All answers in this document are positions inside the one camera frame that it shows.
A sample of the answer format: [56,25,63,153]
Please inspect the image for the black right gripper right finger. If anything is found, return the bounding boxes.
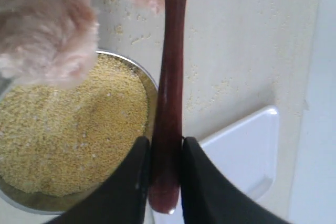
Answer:
[181,137,286,224]

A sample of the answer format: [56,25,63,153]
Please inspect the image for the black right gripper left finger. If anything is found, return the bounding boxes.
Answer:
[52,136,150,223]

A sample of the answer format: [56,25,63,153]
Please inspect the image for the dark red wooden spoon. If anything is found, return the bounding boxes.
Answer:
[148,0,187,214]

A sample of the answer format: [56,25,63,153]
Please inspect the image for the plush teddy bear striped sweater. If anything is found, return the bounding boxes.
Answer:
[0,0,211,90]

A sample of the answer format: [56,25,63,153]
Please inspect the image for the white plastic tray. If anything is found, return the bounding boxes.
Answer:
[200,106,280,201]

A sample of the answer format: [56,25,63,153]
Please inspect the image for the yellow millet grain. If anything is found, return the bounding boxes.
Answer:
[0,54,148,198]

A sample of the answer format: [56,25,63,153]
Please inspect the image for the steel bowl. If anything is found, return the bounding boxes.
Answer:
[0,50,159,213]

